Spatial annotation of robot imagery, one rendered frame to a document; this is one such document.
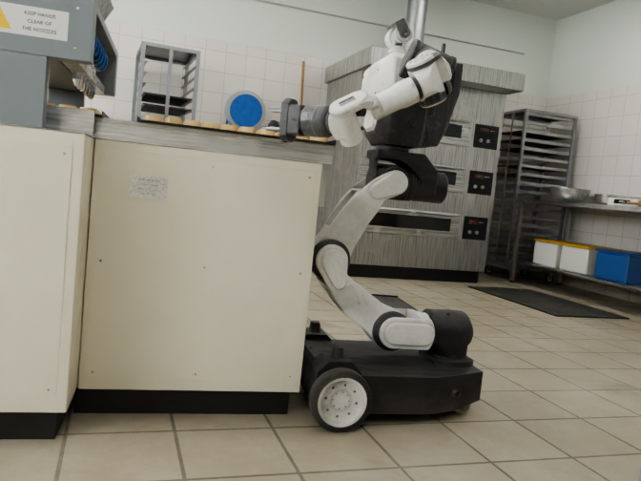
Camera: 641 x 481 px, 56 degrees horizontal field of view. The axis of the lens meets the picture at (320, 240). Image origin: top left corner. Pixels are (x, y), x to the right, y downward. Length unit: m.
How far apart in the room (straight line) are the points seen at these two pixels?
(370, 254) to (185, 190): 3.81
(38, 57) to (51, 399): 0.89
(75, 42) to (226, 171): 0.55
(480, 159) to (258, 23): 2.55
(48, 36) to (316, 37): 4.95
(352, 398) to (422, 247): 3.89
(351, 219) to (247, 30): 4.43
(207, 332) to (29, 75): 0.88
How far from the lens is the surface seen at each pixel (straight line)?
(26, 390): 1.83
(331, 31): 6.58
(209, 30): 6.27
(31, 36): 1.76
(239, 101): 6.06
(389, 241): 5.61
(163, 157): 1.88
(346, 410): 2.00
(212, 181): 1.89
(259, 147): 1.92
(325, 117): 1.66
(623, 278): 5.70
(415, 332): 2.18
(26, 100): 1.74
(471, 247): 6.04
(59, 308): 1.75
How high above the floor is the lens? 0.75
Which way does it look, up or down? 5 degrees down
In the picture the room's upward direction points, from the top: 6 degrees clockwise
